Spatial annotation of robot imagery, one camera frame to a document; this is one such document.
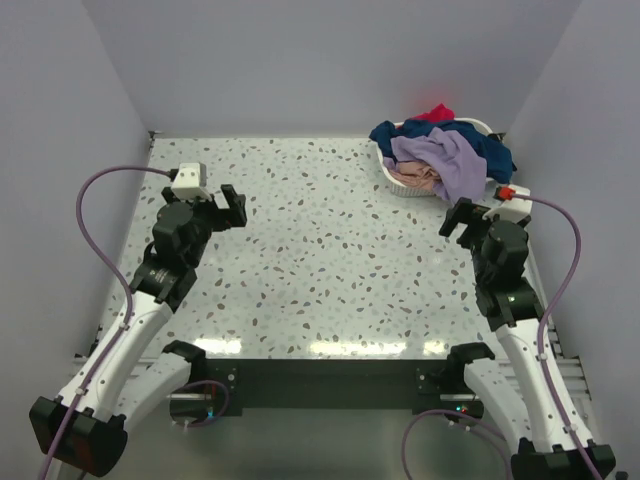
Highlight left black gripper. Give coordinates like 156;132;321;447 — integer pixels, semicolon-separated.
163;184;246;267

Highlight lavender t shirt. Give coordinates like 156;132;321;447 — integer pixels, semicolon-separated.
391;128;487;204

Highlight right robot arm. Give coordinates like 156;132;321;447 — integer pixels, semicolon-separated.
439;198;616;479

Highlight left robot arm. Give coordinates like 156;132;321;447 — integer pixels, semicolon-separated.
29;185;247;478

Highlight navy blue t shirt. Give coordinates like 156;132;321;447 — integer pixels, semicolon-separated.
369;117;517;184

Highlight peach pink t shirt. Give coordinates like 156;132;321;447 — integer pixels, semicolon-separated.
390;161;442;193

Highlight white laundry basket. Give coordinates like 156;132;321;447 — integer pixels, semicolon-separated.
373;117;504;198

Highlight red t shirt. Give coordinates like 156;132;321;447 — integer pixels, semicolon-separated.
412;103;455;123

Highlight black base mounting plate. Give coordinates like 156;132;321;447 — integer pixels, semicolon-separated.
170;359;484;420

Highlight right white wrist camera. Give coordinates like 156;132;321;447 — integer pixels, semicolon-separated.
483;184;533;223

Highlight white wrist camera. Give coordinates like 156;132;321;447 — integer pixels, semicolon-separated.
171;162;211;201
483;184;533;223

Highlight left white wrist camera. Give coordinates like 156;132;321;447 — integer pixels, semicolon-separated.
171;162;211;201

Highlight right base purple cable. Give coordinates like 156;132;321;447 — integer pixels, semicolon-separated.
402;408;521;480

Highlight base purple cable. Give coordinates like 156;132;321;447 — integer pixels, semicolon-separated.
172;379;232;430
402;408;521;480

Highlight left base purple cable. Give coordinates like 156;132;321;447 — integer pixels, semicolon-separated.
172;379;232;430

